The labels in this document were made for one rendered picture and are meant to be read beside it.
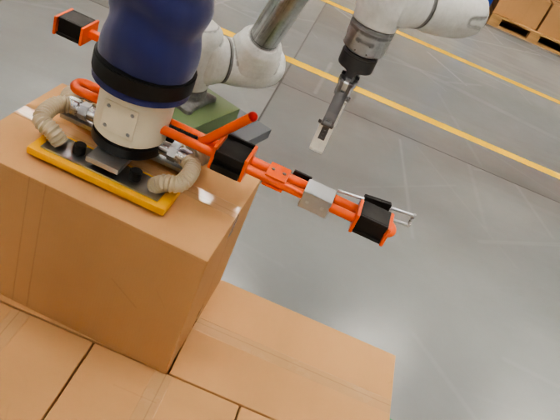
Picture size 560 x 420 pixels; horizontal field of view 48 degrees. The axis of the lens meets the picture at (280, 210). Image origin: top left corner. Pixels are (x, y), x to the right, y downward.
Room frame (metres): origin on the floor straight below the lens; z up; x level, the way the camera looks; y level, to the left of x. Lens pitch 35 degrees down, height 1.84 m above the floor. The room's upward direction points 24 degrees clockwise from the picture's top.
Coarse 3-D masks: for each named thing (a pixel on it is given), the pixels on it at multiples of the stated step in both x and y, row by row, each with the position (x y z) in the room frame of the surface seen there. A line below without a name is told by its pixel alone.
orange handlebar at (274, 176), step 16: (96, 32) 1.50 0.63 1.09; (80, 80) 1.24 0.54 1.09; (80, 96) 1.21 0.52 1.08; (96, 96) 1.21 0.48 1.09; (192, 128) 1.25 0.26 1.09; (192, 144) 1.20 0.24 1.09; (208, 144) 1.24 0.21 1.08; (256, 160) 1.24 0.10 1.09; (256, 176) 1.20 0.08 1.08; (272, 176) 1.20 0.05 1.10; (288, 176) 1.23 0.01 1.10; (288, 192) 1.20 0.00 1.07; (336, 208) 1.19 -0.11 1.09; (352, 208) 1.23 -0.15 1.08
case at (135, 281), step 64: (0, 128) 1.15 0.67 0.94; (64, 128) 1.25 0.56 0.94; (0, 192) 1.04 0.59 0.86; (64, 192) 1.04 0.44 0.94; (192, 192) 1.23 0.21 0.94; (0, 256) 1.04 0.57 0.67; (64, 256) 1.03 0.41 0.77; (128, 256) 1.03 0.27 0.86; (192, 256) 1.02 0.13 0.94; (64, 320) 1.03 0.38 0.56; (128, 320) 1.02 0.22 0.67; (192, 320) 1.14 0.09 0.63
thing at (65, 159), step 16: (32, 144) 1.11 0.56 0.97; (48, 144) 1.12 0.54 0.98; (64, 144) 1.15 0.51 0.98; (80, 144) 1.14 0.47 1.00; (48, 160) 1.09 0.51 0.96; (64, 160) 1.10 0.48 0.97; (80, 160) 1.12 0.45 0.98; (80, 176) 1.09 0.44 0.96; (96, 176) 1.10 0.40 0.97; (112, 176) 1.11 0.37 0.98; (128, 176) 1.13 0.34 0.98; (144, 176) 1.16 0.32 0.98; (128, 192) 1.09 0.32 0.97; (144, 192) 1.11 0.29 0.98; (160, 208) 1.09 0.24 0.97
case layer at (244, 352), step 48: (240, 288) 1.42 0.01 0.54; (0, 336) 0.93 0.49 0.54; (48, 336) 0.98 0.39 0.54; (192, 336) 1.17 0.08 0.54; (240, 336) 1.24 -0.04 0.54; (288, 336) 1.32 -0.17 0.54; (336, 336) 1.40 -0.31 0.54; (0, 384) 0.81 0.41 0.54; (48, 384) 0.86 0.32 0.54; (96, 384) 0.91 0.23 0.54; (144, 384) 0.97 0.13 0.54; (192, 384) 1.03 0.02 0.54; (240, 384) 1.09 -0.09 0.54; (288, 384) 1.15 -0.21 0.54; (336, 384) 1.22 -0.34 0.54; (384, 384) 1.30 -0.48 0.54
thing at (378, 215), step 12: (360, 204) 1.22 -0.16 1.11; (372, 204) 1.25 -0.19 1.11; (360, 216) 1.18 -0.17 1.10; (372, 216) 1.20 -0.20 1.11; (384, 216) 1.22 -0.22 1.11; (360, 228) 1.19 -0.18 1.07; (372, 228) 1.19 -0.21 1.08; (384, 228) 1.18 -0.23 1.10; (372, 240) 1.18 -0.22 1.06; (384, 240) 1.17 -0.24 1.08
